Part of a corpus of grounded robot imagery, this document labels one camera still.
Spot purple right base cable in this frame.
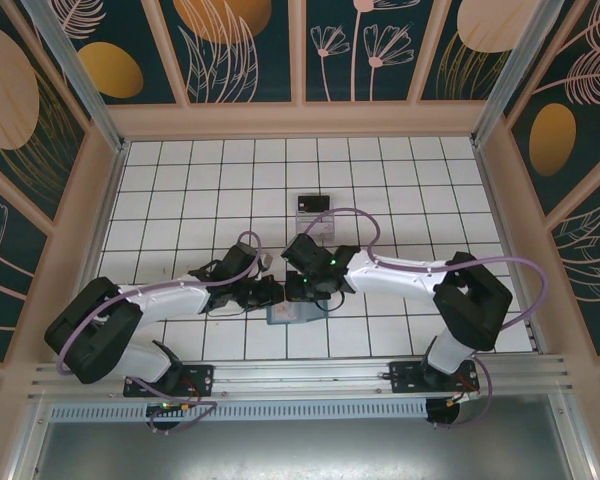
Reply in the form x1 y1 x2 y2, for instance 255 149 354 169
428 360 498 432

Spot aluminium table edge strip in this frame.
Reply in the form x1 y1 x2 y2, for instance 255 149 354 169
472 143 541 354
58 142 132 362

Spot clear acrylic card stand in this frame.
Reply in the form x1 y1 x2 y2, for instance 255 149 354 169
293 192 338 242

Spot blue card holder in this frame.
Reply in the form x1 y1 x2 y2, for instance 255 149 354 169
265 298 330 327

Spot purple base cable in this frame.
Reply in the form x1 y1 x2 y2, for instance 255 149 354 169
428 360 498 432
128 376 218 436

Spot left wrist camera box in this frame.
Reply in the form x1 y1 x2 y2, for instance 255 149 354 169
221 243 275 282

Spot aluminium corner post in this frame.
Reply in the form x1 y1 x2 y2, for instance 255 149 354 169
22 0 132 152
468 0 575 147

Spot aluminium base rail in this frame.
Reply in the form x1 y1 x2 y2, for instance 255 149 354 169
27 353 577 401

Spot perforated metal cable tray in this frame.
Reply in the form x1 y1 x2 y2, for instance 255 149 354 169
44 398 432 422

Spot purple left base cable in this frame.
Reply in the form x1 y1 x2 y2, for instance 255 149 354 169
128 376 218 436

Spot black credit card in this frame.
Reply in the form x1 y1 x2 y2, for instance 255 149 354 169
296 194 332 215

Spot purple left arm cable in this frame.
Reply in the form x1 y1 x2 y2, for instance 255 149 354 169
54 230 265 377

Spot white pink-print credit card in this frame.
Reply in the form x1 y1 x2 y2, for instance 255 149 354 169
299 214 337 240
271 304 302 325

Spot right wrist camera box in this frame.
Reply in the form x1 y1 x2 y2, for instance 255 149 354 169
278 233 332 275

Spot grey metal sheet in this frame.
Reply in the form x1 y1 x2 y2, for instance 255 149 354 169
29 394 587 480

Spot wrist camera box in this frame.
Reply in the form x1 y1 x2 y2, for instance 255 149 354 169
221 243 275 282
278 233 332 275

